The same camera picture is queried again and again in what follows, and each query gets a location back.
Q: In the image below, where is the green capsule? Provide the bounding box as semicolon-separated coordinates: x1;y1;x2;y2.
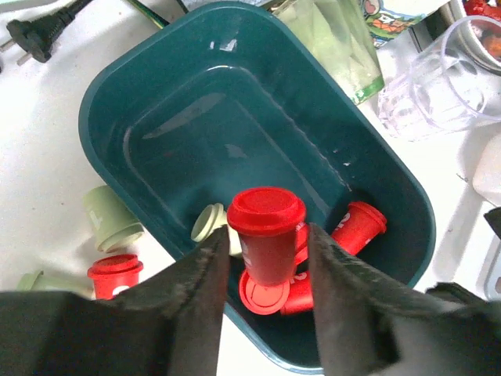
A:
191;203;242;258
16;270;95;299
82;185;144;253

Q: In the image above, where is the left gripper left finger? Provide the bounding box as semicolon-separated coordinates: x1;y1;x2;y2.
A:
1;227;229;375

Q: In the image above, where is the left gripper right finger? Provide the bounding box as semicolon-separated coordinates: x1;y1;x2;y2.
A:
308;225;500;375

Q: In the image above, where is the green glass cup right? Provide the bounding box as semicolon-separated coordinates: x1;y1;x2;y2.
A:
273;0;384;105

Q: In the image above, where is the clear plastic cup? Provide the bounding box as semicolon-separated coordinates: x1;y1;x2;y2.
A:
378;16;500;141

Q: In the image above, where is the red capsule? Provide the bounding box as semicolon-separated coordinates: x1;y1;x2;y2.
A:
227;186;306;286
87;254;143;300
239;271;314;316
331;201;387;255

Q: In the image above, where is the black power plug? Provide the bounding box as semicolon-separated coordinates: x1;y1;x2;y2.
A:
1;0;92;66

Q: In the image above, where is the teal plastic storage basket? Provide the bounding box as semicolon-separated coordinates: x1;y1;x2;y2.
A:
77;1;438;372

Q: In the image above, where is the white jar black lid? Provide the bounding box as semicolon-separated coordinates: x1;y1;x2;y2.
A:
359;0;448;49

